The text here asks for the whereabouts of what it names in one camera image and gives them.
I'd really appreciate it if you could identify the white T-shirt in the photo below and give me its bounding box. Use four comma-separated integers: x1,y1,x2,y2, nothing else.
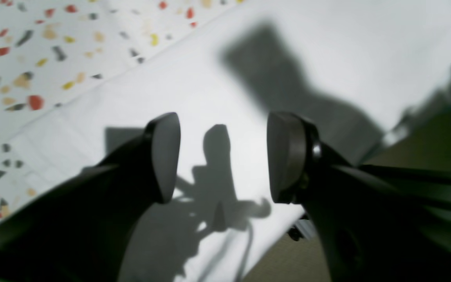
0,0,451,282

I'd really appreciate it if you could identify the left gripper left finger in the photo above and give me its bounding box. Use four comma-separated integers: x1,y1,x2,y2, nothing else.
0,112,181,282

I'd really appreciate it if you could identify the terrazzo patterned tablecloth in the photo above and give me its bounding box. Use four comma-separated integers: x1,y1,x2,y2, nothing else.
0,0,241,219

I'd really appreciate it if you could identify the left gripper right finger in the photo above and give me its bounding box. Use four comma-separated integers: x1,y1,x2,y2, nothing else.
267,111,451,282

